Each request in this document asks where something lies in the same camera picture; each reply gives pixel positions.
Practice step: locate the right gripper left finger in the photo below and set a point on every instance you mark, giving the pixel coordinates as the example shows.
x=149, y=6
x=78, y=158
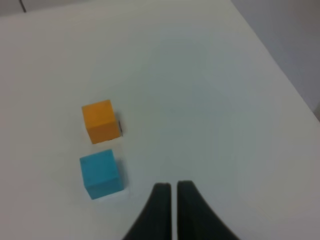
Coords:
x=155, y=220

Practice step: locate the loose blue cube block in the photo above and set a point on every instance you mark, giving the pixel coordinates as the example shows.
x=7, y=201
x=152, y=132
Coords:
x=100, y=174

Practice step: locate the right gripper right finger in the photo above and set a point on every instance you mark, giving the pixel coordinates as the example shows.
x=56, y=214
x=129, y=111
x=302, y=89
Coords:
x=195, y=219

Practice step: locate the orange cube block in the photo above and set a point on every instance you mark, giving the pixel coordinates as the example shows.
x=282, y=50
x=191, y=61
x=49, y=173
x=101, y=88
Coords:
x=100, y=121

